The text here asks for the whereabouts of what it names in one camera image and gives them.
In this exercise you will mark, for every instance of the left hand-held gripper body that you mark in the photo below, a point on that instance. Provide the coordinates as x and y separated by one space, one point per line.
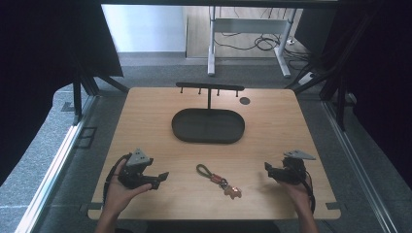
136 170

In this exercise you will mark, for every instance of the dark curtain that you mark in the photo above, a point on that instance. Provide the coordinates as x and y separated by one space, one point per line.
372 71
48 64

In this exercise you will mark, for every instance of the white metal desk frame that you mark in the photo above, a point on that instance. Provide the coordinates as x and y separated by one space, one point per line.
247 35

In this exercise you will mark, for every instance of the person's left hand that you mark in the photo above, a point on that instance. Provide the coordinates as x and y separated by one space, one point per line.
121 191

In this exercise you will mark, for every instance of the black key holder stand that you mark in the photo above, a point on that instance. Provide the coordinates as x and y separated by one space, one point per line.
208 124

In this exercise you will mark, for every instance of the aluminium rail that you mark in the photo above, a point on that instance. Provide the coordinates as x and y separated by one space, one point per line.
51 176
354 165

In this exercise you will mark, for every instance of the white power strip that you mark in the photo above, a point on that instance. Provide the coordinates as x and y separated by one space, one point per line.
306 78

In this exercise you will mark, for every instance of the person's right hand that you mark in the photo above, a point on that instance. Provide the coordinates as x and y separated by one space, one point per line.
296 192

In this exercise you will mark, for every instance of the black table grommet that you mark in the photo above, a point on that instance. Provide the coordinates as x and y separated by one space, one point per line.
245 100

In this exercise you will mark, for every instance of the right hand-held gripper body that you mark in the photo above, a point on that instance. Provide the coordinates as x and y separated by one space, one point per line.
291 168

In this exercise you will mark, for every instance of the black metal stand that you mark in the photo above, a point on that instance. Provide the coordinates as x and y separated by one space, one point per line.
327 87
84 93

